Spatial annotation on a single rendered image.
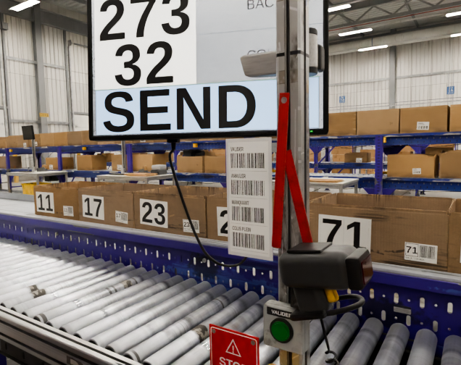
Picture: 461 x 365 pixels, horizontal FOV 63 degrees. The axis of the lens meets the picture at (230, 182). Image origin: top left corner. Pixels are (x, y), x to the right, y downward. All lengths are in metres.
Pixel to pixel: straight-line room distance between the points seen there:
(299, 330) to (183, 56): 0.53
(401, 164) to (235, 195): 4.92
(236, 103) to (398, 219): 0.63
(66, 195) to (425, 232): 1.63
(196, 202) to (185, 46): 0.80
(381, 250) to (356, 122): 4.77
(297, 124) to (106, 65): 0.44
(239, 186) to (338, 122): 5.33
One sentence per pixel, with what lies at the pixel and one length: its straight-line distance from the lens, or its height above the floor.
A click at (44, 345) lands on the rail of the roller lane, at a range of 1.20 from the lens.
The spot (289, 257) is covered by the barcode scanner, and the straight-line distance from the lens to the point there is 0.54.
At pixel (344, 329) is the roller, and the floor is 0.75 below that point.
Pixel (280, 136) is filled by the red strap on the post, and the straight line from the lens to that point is 0.58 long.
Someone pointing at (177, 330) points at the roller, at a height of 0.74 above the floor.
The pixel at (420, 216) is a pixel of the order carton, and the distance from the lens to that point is 1.15.
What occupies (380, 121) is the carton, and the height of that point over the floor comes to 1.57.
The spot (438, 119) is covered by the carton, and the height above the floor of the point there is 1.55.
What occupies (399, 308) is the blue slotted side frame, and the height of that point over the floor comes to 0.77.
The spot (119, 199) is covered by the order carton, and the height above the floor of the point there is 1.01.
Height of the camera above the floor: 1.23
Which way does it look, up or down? 5 degrees down
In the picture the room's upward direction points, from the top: 1 degrees counter-clockwise
